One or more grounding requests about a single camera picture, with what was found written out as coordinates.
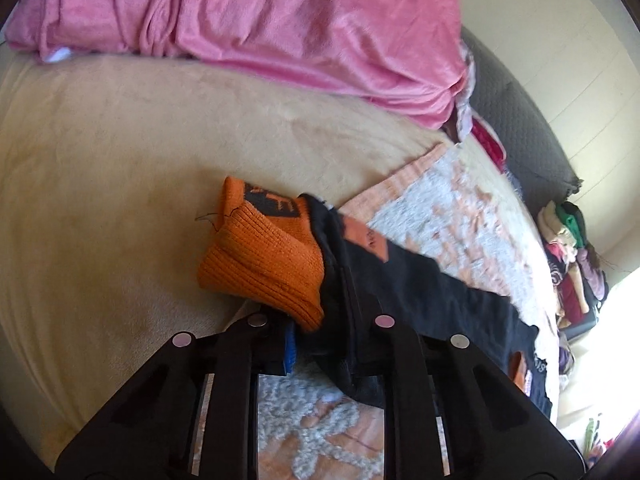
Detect dark patterned cloth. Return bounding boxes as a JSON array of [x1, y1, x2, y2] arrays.
[[502, 167, 523, 203]]

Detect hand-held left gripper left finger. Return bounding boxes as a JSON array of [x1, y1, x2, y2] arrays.
[[55, 312, 301, 480]]

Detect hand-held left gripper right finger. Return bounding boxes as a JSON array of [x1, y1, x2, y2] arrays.
[[350, 291, 586, 480]]

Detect orange and white quilt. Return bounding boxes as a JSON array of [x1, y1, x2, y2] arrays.
[[190, 142, 562, 480]]

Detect dark storage box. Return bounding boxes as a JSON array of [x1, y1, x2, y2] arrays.
[[560, 307, 603, 343]]

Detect stack of folded clothes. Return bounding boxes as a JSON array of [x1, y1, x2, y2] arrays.
[[537, 200, 611, 331]]

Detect pink blanket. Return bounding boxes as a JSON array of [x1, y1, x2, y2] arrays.
[[7, 0, 473, 131]]

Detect lilac garment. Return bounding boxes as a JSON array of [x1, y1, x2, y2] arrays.
[[452, 45, 476, 142]]

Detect red cloth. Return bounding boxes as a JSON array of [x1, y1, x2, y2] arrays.
[[470, 117, 508, 171]]

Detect orange and black sock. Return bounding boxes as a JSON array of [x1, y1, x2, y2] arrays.
[[196, 200, 396, 408], [220, 176, 555, 418]]

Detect grey quilted headboard cushion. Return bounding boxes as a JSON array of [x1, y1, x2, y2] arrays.
[[460, 25, 583, 221]]

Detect beige fleece blanket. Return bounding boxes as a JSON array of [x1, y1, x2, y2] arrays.
[[0, 50, 566, 466]]

